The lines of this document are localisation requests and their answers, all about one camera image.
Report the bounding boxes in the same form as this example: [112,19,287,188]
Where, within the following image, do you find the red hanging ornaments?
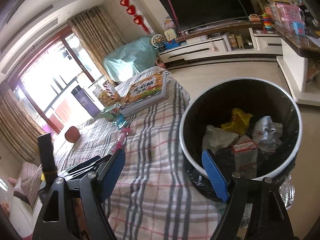
[119,0,151,34]

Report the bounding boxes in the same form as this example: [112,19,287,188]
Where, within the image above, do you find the beige curtain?
[67,6,125,83]

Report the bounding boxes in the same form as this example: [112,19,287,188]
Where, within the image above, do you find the pink toy box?
[274,3,304,30]

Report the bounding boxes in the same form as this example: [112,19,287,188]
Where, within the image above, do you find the green snack box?
[101,102,121,122]

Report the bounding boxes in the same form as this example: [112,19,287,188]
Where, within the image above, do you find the teal covered chair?
[103,36,159,82]

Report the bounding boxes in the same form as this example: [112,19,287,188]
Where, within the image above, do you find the crumpled silver blue wrapper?
[252,116,283,153]

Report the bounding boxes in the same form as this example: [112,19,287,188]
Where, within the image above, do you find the black television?
[159,0,254,31]

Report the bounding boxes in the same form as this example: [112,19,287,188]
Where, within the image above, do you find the orange children's book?
[120,70,167,117]

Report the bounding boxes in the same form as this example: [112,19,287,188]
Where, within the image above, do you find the red apple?
[65,126,80,144]

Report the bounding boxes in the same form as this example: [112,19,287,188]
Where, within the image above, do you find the yellow snack wrapper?
[221,108,253,136]

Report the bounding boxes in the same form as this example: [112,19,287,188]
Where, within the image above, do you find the purple thermos bottle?
[71,85,100,118]

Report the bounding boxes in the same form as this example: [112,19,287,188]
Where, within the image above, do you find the white rimmed trash bin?
[178,76,303,188]

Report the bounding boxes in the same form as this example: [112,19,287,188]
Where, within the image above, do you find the blue cheese stick package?
[113,114,128,130]

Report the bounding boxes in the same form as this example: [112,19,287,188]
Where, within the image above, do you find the rainbow stacking ring toy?
[261,13,273,33]

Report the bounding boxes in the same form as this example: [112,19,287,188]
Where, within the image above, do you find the red white carton box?
[232,135,258,179]

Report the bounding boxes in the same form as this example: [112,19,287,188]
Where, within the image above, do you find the white tv cabinet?
[158,28,283,64]

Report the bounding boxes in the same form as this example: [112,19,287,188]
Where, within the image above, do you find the plaid table cloth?
[49,65,226,240]

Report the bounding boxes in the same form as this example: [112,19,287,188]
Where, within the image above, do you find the clear cookie jar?
[92,75,121,107]

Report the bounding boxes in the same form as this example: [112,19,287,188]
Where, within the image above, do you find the brown side table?
[273,25,319,106]

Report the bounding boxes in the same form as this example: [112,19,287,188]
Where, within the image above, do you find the ferris wheel toy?
[150,34,165,51]

